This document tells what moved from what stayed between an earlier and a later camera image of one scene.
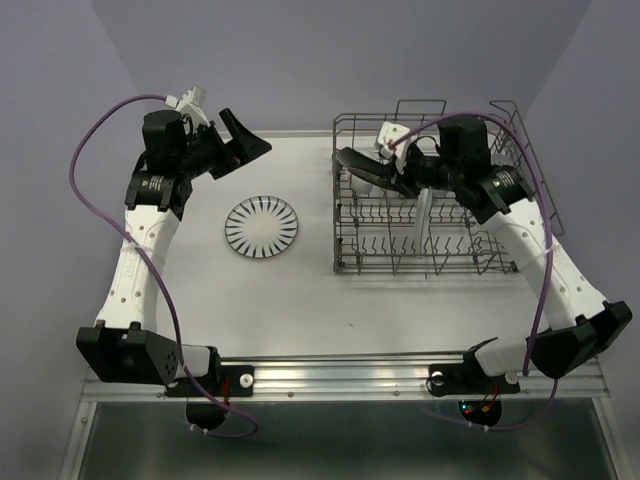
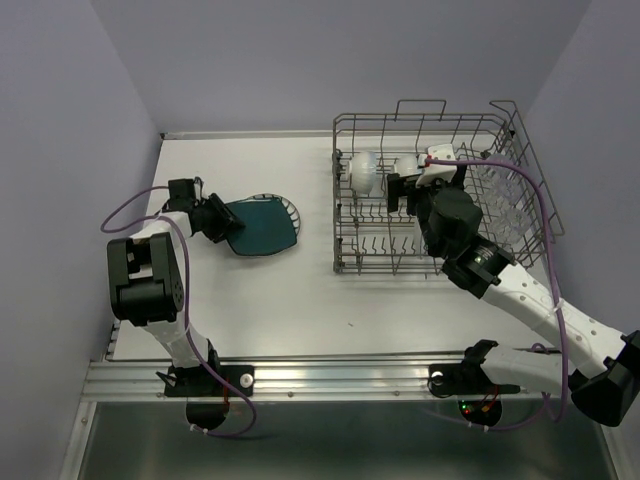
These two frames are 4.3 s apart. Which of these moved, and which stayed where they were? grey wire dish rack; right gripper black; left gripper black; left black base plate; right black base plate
Moved: left gripper black; right gripper black
Stayed: right black base plate; left black base plate; grey wire dish rack
